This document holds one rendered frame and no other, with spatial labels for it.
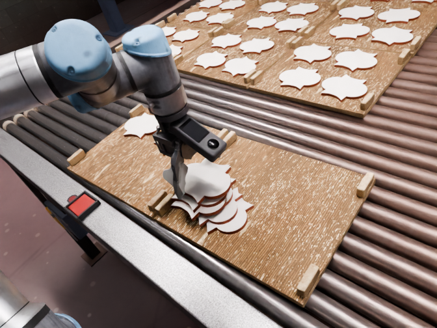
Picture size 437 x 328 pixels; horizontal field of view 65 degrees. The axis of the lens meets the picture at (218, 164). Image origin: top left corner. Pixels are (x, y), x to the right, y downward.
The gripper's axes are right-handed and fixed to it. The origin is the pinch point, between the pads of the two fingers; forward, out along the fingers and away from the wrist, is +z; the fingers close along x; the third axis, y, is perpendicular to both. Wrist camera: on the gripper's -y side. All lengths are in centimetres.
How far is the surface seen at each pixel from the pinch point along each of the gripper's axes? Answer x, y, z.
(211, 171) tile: -2.7, -0.3, -0.1
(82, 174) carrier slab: 10.3, 43.5, 7.7
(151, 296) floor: 13, 59, 101
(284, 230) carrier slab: -0.9, -20.3, 7.9
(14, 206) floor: 21, 202, 101
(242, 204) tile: -2.0, -8.6, 6.8
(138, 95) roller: -30, 63, 10
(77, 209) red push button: 19.7, 33.4, 8.4
